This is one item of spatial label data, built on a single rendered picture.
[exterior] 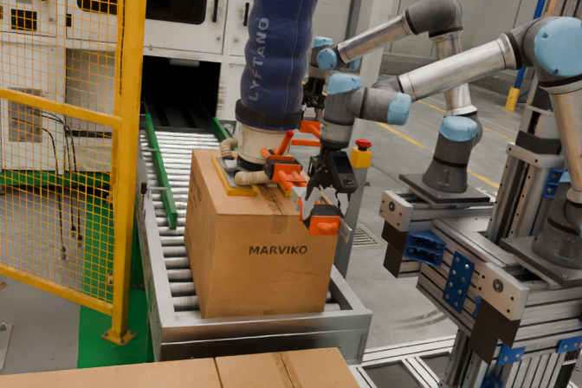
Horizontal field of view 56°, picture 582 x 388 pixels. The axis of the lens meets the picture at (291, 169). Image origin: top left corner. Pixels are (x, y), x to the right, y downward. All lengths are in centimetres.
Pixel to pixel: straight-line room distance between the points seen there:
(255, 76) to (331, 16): 980
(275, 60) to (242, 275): 68
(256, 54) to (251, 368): 95
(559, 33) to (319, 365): 112
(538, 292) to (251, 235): 80
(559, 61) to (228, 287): 111
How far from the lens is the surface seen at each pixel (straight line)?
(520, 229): 181
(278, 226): 169
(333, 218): 134
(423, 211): 186
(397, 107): 127
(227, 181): 182
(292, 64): 175
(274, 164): 163
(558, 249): 157
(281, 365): 173
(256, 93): 177
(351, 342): 197
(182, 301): 195
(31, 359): 262
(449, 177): 188
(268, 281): 178
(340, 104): 127
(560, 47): 127
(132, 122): 223
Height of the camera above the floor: 162
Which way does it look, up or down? 19 degrees down
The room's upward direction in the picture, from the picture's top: 9 degrees clockwise
